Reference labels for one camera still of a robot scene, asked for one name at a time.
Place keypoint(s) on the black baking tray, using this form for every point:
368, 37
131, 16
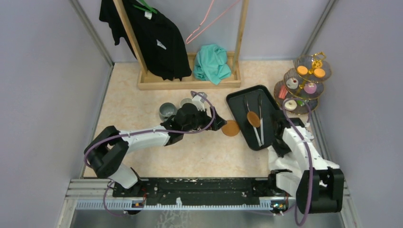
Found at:
259, 99

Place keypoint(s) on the wooden coaster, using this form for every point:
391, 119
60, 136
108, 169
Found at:
231, 128
253, 119

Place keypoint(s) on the metal tongs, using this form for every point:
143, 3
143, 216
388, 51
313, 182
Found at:
257, 135

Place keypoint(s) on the grey-blue ceramic mug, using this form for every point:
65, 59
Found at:
167, 110

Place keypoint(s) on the teal cloth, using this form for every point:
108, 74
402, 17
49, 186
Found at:
210, 64

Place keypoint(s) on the white towel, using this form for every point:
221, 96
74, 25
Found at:
296, 162

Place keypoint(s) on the orange biscuit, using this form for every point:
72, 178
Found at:
302, 70

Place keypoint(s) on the white speckled mug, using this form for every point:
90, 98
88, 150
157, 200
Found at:
185, 101

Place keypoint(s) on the three-tier glass stand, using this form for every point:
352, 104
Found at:
317, 60

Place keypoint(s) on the red cake slice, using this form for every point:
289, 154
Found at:
283, 92

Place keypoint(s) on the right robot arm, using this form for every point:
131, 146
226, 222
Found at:
319, 190

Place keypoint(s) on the green hanger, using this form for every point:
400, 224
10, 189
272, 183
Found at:
142, 5

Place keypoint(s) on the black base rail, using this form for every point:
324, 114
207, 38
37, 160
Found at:
256, 193

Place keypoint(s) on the white glazed donut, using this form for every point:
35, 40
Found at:
290, 105

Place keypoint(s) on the wooden clothes rack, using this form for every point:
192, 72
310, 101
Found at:
149, 81

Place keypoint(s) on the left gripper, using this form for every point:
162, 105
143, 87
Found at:
218, 122

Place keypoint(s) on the orange macaron on stand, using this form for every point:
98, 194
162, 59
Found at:
319, 73

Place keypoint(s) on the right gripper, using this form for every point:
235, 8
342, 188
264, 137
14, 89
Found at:
280, 152

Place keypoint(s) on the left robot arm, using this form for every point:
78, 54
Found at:
105, 154

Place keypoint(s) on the pink cupcake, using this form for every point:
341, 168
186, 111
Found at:
310, 88

